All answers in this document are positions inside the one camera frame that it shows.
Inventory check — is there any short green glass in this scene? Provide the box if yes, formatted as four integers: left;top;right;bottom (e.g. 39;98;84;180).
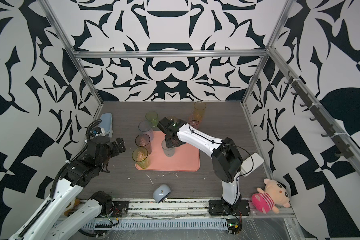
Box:
146;111;159;128

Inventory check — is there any blue tall tumbler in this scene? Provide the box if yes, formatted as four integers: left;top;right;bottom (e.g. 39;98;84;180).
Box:
138;120;154;140

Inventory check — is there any teal dimpled tumbler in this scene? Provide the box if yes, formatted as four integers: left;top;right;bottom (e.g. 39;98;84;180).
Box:
162;140;175;157

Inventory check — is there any dark grey tumbler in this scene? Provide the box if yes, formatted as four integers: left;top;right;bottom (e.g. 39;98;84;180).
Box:
135;134;152;155

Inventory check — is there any tall green glass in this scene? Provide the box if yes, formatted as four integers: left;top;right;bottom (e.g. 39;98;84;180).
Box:
132;147;151;169

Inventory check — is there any pink plastic tray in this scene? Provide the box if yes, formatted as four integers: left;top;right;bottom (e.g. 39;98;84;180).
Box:
135;131;200;172

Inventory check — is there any tall amber glass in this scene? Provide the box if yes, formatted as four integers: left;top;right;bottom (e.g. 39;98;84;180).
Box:
193;101;207;122

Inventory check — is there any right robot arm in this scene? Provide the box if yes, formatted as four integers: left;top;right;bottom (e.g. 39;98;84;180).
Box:
158;118;244;209

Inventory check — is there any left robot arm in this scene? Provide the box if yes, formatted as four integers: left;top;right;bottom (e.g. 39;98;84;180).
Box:
10;136;126;240

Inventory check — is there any short pink glass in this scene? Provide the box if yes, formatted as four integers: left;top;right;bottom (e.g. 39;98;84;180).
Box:
188;114;200;129

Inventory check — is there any light blue case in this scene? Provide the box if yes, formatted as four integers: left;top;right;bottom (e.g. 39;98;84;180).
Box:
99;113;113;138

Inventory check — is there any brown plush toy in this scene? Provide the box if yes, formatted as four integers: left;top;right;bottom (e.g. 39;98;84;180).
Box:
63;198;80;217

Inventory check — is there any grey computer mouse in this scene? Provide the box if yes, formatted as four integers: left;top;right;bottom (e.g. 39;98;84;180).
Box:
153;184;172;204

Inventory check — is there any white box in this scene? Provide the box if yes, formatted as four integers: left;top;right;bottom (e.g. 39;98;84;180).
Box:
240;153;265;176

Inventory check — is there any pink plush doll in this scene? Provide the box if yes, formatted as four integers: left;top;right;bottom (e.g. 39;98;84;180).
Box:
252;179;291;214

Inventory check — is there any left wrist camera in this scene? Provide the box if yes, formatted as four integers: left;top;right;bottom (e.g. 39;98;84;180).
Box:
90;127;106;138

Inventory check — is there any black corrugated cable hose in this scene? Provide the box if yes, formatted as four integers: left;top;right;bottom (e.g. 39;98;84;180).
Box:
49;119;103;199

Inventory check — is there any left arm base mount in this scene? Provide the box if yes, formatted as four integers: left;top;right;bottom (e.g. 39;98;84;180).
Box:
107;201;130;218

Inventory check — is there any white cable duct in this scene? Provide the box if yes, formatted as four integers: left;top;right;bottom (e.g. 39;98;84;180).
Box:
82;219;228;231

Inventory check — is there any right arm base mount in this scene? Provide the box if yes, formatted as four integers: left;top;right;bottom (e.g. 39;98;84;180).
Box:
208;199;251;217

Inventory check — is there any black wall hook rack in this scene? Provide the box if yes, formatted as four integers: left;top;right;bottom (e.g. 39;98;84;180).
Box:
285;71;354;159

